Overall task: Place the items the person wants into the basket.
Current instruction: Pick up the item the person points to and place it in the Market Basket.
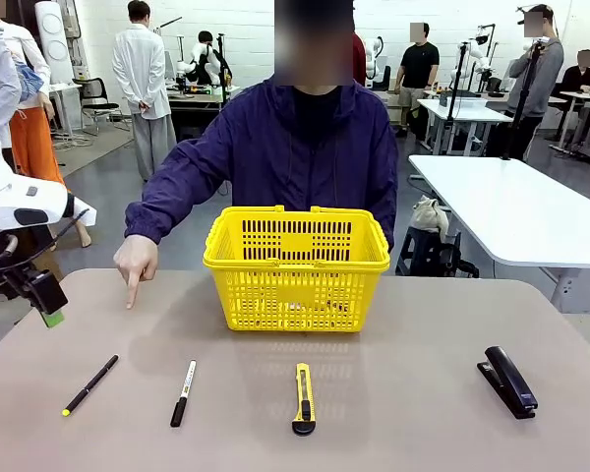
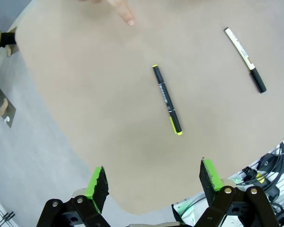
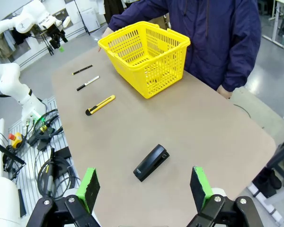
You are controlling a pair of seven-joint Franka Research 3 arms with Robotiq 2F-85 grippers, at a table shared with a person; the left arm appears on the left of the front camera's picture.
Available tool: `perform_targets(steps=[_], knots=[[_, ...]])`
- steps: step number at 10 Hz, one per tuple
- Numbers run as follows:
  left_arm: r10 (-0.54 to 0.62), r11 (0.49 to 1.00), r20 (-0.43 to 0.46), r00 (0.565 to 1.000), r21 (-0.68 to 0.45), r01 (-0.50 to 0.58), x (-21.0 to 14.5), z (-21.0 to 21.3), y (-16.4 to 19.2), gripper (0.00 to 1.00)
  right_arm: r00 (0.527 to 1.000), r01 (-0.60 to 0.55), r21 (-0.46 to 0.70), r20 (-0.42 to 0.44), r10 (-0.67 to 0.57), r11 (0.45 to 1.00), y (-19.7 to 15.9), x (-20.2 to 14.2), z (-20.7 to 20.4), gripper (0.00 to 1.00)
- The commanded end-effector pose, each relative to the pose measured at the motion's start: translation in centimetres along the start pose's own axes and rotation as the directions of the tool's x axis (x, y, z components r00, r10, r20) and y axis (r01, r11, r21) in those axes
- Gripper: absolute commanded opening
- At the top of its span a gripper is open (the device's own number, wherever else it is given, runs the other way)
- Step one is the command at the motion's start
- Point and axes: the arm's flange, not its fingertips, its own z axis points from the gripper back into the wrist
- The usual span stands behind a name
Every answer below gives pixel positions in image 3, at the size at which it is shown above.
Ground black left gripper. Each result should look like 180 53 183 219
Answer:
46 26 69 52

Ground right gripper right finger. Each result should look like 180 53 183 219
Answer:
186 166 265 227

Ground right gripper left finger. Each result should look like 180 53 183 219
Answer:
26 167 101 227

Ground thin black pen yellow tip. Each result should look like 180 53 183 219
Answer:
72 64 94 76

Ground white marker black cap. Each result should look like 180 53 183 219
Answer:
76 75 100 92

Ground black stapler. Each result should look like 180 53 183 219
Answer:
133 144 170 183

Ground yellow plastic shopping basket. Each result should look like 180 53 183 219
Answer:
97 21 191 99

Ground person in navy jacket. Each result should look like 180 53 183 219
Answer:
107 0 262 93

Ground person's right hand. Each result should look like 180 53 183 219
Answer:
97 26 114 53

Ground person's left hand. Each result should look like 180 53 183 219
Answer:
216 85 233 99

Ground white floor cabinet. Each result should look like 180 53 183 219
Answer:
79 7 101 34

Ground dark shoes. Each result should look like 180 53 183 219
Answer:
252 166 283 199

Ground yellow utility knife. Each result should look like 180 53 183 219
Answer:
85 95 116 116

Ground black metal bar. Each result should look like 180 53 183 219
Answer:
0 138 27 166

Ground yellow emergency stop button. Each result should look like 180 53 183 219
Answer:
9 132 24 148

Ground coiled black cable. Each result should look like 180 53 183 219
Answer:
36 148 81 201

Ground black cable bundle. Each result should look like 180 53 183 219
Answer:
26 108 64 152

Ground black chair frame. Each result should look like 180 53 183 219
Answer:
266 133 284 180

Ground white desk frame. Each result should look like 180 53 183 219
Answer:
262 0 284 49

